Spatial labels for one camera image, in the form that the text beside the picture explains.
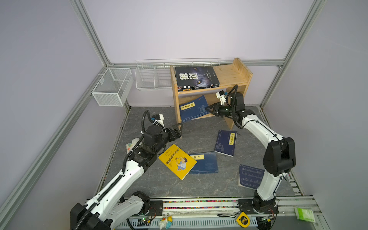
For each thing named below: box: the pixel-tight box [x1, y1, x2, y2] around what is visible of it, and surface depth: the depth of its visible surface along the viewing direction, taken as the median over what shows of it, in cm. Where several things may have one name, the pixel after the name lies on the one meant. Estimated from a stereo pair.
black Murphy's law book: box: [177, 84, 220, 92], surface depth 69 cm
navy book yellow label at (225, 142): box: [213, 129, 238, 158], surface depth 99 cm
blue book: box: [188, 152, 219, 174], surface depth 90 cm
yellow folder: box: [158, 143, 198, 181], surface depth 91 cm
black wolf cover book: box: [174, 66, 220, 92], surface depth 72 cm
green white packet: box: [294, 207, 316, 223], surface depth 72 cm
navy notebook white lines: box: [238, 163, 265, 191], surface depth 85 cm
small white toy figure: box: [158, 215, 173, 230], surface depth 69 cm
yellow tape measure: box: [235, 211, 251, 229], surface depth 70 cm
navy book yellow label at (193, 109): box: [179, 94, 210, 124], surface depth 88 cm
